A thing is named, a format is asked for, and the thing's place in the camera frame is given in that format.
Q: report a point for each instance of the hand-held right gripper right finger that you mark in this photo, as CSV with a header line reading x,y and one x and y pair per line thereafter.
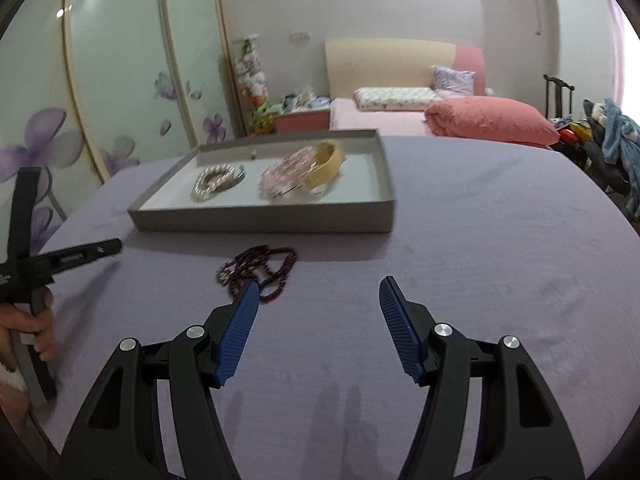
x,y
400,335

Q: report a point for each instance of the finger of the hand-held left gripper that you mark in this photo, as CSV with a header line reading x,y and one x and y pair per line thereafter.
x,y
75,259
25,210

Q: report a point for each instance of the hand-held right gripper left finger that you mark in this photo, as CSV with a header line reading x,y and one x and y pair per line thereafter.
x,y
237,335

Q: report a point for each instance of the grey jewelry tray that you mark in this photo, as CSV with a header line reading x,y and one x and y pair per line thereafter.
x,y
250,220

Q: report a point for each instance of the person's left forearm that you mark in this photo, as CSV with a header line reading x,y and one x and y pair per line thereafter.
x,y
10,379

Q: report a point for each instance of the person's left hand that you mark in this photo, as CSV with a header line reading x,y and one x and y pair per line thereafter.
x,y
44,325

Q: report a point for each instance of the purple bed sheet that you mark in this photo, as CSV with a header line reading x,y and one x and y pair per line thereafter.
x,y
500,270

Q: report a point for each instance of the cream wide bangle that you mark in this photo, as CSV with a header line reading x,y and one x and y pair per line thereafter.
x,y
325,172

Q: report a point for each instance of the wardrobe with purple flower doors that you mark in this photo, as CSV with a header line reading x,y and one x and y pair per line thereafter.
x,y
125,60

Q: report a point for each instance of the pink nightstand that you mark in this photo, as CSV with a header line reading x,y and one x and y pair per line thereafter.
x,y
300,122

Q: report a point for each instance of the pink pillow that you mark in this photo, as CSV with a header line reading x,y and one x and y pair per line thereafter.
x,y
490,117

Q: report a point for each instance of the white patterned pillow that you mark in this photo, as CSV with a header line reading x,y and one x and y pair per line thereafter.
x,y
395,97

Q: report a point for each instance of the clutter of small packets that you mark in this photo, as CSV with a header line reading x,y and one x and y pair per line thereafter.
x,y
305,102

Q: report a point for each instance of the stack of plush toys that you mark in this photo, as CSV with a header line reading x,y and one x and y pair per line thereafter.
x,y
250,75

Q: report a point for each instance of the purple floral pillow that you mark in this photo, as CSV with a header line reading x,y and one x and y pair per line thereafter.
x,y
452,80

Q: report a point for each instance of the colourful pile of toys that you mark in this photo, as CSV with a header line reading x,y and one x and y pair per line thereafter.
x,y
570,135

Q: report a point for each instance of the bed with cream headboard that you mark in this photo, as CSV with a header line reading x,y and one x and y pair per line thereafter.
x,y
380,57

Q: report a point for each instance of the dark wooden chair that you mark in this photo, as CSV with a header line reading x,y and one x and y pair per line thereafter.
x,y
550,95

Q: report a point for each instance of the blue garment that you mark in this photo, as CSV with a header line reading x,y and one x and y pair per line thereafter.
x,y
617,135

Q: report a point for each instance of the white wall duct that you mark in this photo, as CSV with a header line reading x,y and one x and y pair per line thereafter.
x,y
537,5

